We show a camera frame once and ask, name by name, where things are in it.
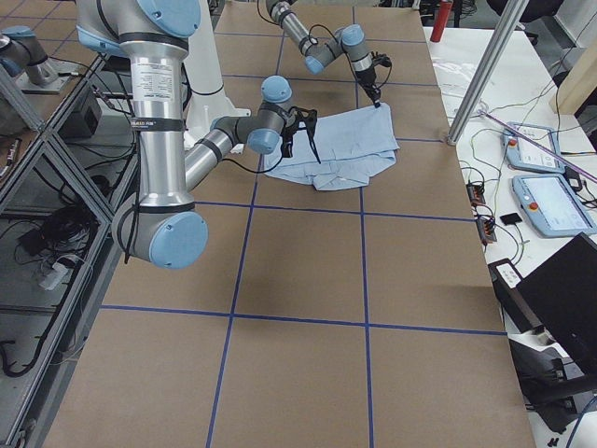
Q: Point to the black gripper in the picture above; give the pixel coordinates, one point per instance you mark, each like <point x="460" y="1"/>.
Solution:
<point x="366" y="80"/>
<point x="286" y="147"/>

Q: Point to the light blue button shirt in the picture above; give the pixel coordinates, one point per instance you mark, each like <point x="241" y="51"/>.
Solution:
<point x="352" y="147"/>

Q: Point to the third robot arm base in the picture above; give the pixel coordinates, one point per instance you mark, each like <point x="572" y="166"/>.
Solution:
<point x="28" y="64"/>

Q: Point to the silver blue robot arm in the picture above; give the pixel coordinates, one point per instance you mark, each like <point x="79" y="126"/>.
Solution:
<point x="348" y="41"/>
<point x="164" y="40"/>

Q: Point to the clear plastic bag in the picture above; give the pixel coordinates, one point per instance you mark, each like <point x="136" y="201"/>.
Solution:
<point x="453" y="78"/>

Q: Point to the red cylinder bottle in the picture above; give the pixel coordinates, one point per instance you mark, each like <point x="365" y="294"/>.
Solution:
<point x="441" y="20"/>

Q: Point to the red black electronics board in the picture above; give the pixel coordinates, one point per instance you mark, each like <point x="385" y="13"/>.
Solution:
<point x="486" y="229"/>
<point x="475" y="194"/>

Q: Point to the upper blue teach pendant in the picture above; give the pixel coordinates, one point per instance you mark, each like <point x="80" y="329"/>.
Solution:
<point x="523" y="155"/>

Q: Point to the blue teach pendant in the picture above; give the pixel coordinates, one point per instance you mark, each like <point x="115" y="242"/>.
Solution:
<point x="523" y="155"/>
<point x="551" y="205"/>

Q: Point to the small black square pad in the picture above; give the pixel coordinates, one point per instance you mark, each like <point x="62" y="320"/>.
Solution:
<point x="511" y="219"/>

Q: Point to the brown paper table cover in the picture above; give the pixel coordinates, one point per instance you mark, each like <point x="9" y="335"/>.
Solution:
<point x="356" y="318"/>

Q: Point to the grey box under rack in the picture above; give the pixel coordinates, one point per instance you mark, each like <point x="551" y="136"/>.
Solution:
<point x="84" y="118"/>

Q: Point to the lower blue teach pendant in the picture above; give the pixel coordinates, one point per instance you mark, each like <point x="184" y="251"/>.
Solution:
<point x="551" y="205"/>

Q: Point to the white power strip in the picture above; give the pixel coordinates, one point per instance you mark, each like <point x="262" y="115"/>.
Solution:
<point x="58" y="274"/>

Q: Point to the black power box with label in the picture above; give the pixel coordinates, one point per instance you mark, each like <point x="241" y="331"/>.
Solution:
<point x="506" y="279"/>

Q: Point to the black monitor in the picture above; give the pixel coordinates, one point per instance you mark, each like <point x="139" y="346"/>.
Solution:
<point x="561" y="292"/>

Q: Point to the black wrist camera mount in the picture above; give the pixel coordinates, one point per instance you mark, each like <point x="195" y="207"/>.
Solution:
<point x="380" y="59"/>
<point x="303" y="120"/>

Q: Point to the aluminium frame post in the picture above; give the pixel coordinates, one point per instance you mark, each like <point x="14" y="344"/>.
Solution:
<point x="489" y="60"/>

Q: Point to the aluminium frame rack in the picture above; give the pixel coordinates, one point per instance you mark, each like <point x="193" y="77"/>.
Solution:
<point x="57" y="202"/>

